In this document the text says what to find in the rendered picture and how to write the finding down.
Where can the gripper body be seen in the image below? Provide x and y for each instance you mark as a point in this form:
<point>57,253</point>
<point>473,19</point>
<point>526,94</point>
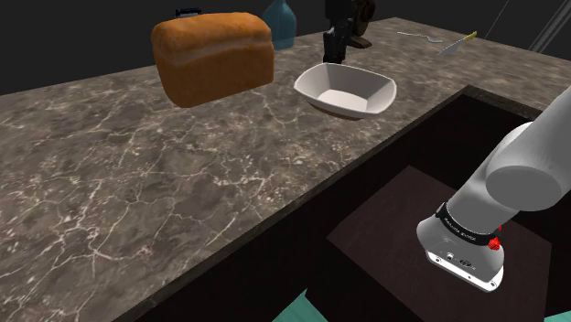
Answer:
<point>337,26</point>

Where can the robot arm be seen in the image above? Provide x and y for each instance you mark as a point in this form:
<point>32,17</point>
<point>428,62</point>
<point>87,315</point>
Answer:
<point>473,200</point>

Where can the dark brown figure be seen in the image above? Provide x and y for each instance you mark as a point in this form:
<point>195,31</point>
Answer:
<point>363,22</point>

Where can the blue glass bottle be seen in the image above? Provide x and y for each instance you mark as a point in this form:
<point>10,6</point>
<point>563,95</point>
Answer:
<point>282,24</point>

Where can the white bowl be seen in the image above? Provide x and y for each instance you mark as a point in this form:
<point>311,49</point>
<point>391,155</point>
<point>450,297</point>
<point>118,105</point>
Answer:
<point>343,91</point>

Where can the silver spoon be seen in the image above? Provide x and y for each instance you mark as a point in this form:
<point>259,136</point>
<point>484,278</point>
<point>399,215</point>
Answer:
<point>419,35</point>

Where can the brown bread loaf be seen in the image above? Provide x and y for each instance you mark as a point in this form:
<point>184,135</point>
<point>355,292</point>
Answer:
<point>209,58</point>

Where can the small black object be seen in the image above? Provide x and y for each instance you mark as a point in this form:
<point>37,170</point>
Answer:
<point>187,12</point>

